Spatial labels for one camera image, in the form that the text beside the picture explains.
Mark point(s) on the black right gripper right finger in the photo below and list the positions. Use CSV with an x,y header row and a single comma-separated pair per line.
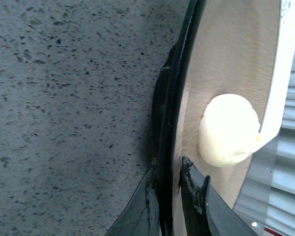
x,y
205,212

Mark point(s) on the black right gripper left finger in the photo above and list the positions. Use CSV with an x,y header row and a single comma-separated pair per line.
x,y
141,215

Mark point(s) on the white steamed bun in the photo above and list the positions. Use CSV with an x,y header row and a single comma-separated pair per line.
x,y
228,131

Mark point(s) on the beige plate with black rim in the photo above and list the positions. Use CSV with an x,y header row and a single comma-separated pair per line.
x,y
224,46

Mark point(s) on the white rectangular tray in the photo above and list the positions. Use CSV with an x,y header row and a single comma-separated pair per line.
x,y
284,55

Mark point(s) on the grey curtain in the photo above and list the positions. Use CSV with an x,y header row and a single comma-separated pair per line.
x,y
266,202

